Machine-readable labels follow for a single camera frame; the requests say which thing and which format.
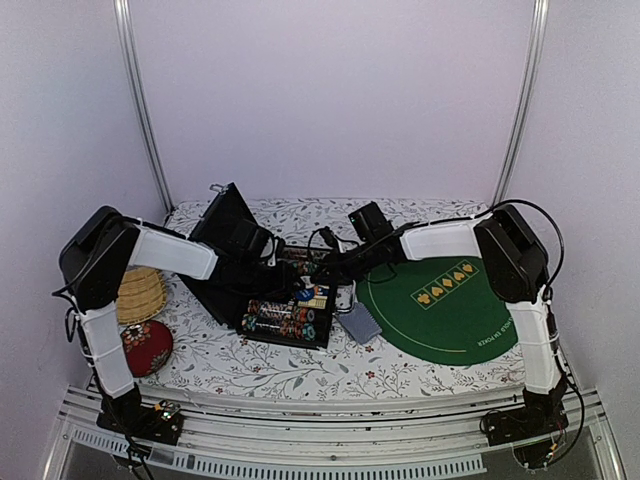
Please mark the poker chip row near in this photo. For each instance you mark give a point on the poker chip row near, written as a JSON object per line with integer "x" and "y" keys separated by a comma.
{"x": 282, "y": 320}

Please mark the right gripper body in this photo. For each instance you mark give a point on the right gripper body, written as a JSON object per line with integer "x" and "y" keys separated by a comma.
{"x": 351, "y": 269}

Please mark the poker chip row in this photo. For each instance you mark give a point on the poker chip row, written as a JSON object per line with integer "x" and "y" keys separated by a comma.
{"x": 282, "y": 320}
{"x": 307, "y": 261}

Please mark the poker chip row far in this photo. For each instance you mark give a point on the poker chip row far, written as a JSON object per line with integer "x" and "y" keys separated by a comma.
{"x": 307, "y": 261}

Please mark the blue small blind button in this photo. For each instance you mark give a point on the blue small blind button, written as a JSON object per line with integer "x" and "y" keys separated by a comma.
{"x": 305, "y": 295}

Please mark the red embroidered round cushion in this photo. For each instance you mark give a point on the red embroidered round cushion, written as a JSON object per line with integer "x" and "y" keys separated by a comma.
{"x": 148, "y": 346}

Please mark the floral tablecloth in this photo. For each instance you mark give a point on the floral tablecloth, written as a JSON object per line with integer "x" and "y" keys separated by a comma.
{"x": 210, "y": 358}

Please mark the green poker felt mat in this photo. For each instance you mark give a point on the green poker felt mat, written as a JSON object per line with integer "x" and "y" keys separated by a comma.
{"x": 441, "y": 310}

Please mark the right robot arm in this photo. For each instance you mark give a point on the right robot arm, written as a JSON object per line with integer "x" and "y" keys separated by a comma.
{"x": 515, "y": 261}

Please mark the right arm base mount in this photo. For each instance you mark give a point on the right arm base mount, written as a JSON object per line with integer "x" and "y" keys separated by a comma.
{"x": 525, "y": 425}

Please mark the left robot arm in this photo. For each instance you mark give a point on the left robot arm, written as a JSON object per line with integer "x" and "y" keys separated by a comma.
{"x": 93, "y": 264}

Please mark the black poker chip case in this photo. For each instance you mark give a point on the black poker chip case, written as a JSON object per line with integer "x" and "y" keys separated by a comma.
{"x": 227, "y": 308}

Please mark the front aluminium rail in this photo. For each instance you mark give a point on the front aluminium rail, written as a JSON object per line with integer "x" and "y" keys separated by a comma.
{"x": 236, "y": 437}

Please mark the woven wicker basket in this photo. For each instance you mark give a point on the woven wicker basket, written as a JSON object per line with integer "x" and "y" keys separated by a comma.
{"x": 141, "y": 295}

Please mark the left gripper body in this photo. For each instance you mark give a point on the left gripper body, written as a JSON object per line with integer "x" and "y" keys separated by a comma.
{"x": 288, "y": 276}

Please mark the right aluminium frame post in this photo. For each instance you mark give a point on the right aluminium frame post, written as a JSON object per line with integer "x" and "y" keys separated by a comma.
{"x": 532, "y": 62}

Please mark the aluminium frame post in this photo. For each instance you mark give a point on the aluminium frame post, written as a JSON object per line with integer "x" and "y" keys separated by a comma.
{"x": 532, "y": 62}
{"x": 133, "y": 72}

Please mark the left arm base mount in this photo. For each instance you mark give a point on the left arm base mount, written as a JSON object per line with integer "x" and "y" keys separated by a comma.
{"x": 160, "y": 423}

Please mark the blue playing card deck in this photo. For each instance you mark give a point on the blue playing card deck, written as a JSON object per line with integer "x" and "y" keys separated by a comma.
{"x": 360, "y": 324}

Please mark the boxed playing cards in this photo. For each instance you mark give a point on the boxed playing cards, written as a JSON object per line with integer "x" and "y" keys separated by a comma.
{"x": 321, "y": 298}

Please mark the left aluminium frame post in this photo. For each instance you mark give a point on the left aluminium frame post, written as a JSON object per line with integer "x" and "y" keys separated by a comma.
{"x": 133, "y": 72}

